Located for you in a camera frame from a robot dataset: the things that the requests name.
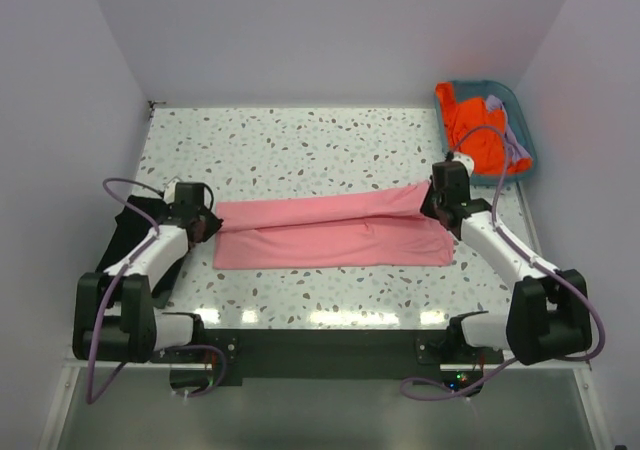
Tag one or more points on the orange t-shirt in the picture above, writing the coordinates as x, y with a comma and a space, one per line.
472, 130

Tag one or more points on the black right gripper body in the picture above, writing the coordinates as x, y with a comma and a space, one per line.
433, 205

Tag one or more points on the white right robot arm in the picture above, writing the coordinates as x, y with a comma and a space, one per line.
549, 316

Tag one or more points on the aluminium front rail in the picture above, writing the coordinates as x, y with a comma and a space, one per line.
549, 365

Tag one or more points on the lavender t-shirt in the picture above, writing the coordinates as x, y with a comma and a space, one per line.
517, 151

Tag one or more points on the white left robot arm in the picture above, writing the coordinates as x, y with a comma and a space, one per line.
119, 307

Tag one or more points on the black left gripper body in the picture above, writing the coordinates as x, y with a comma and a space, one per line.
209, 225

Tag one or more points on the folded black t-shirt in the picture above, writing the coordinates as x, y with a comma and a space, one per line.
131, 229

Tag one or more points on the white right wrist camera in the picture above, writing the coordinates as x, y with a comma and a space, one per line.
466, 160

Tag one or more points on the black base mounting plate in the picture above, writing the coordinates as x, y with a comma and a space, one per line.
379, 354

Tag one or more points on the teal laundry basket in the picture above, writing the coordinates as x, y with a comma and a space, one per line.
467, 89

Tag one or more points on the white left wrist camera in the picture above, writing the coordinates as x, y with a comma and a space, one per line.
170, 191

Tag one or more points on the pink t-shirt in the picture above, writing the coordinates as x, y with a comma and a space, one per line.
384, 227

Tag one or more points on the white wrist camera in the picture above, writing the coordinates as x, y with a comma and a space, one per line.
466, 160
170, 191

